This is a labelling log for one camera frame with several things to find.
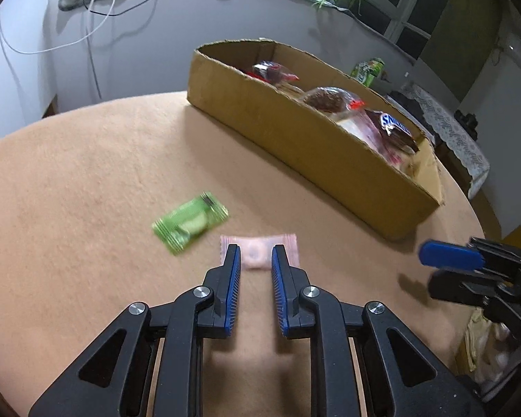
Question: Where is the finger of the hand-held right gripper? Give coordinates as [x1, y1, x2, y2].
[429, 269, 500, 309]
[419, 240, 485, 270]

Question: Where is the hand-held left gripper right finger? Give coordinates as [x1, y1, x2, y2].
[271, 244, 487, 417]

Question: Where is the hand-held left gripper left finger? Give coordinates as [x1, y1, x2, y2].
[28, 244, 243, 417]

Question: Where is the pink candy packet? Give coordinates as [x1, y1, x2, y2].
[220, 232, 298, 272]

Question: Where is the green candy packet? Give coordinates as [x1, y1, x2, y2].
[151, 191, 229, 256]

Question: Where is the brown chocolate bar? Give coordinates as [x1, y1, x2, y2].
[367, 110, 420, 155]

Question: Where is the cardboard box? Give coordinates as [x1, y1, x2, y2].
[187, 38, 446, 240]

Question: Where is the clear bag of red snacks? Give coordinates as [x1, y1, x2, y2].
[243, 62, 300, 88]

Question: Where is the white lace cloth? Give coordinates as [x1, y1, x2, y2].
[402, 82, 490, 198]

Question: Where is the clear wrapped bread package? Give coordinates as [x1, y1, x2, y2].
[301, 87, 367, 118]

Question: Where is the green snack bag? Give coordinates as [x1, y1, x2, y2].
[352, 57, 385, 85]

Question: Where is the olive curtain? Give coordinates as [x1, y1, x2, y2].
[430, 0, 504, 100]

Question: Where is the white cable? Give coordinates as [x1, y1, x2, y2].
[0, 0, 116, 55]

